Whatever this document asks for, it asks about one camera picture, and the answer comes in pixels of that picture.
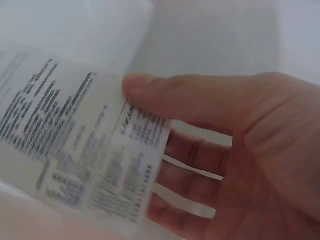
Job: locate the person's right hand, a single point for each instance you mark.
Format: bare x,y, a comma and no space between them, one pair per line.
275,155

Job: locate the white bottle with printed label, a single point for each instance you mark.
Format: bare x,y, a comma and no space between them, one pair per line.
82,125

